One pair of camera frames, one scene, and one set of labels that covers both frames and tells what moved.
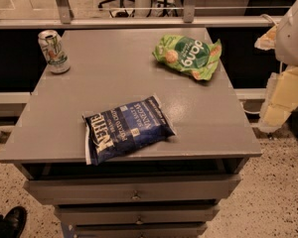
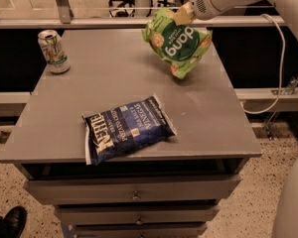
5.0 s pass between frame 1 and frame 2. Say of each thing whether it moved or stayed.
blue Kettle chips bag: stayed
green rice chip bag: moved
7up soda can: stayed
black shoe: stayed
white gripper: moved
